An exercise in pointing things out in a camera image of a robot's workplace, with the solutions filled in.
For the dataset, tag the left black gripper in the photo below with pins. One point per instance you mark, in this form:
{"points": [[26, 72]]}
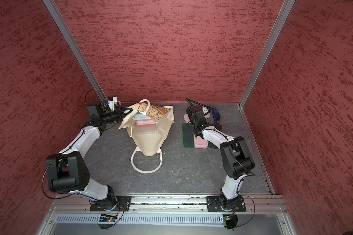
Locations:
{"points": [[119, 110]]}

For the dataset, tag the cream floral canvas tote bag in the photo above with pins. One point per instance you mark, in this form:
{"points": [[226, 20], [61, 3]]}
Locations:
{"points": [[149, 138]]}

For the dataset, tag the pink pencil case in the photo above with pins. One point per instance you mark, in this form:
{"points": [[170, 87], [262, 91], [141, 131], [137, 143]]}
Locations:
{"points": [[200, 143], [145, 122], [186, 118]]}

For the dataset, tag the green pencil case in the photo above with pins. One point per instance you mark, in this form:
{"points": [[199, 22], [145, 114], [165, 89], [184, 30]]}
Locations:
{"points": [[188, 136]]}

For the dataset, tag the dark grey pencil case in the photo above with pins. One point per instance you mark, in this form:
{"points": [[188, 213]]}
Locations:
{"points": [[214, 141]]}

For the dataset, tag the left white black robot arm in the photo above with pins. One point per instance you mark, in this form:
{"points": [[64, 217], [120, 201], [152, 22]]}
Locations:
{"points": [[67, 172]]}

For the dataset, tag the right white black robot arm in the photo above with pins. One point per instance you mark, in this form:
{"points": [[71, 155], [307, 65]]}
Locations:
{"points": [[236, 158]]}

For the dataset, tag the clear plastic pencil case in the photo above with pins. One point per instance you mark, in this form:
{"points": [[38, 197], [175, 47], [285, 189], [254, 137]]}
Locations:
{"points": [[140, 116]]}

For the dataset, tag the blue stapler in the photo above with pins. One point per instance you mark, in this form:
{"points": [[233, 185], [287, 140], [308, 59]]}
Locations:
{"points": [[216, 115]]}

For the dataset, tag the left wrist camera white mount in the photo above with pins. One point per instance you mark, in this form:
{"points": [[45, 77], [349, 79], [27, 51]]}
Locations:
{"points": [[111, 102]]}

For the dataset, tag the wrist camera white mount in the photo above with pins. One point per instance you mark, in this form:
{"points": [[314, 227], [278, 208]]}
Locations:
{"points": [[111, 102], [205, 111]]}

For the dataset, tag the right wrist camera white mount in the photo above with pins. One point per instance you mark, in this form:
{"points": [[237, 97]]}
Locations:
{"points": [[205, 111]]}

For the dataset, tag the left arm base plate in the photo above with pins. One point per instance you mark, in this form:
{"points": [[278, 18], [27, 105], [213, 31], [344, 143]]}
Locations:
{"points": [[118, 203]]}

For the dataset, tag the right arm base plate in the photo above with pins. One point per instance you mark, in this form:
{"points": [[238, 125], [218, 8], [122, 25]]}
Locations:
{"points": [[220, 203]]}

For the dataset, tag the aluminium front rail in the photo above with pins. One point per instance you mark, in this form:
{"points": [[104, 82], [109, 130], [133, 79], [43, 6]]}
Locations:
{"points": [[177, 203]]}

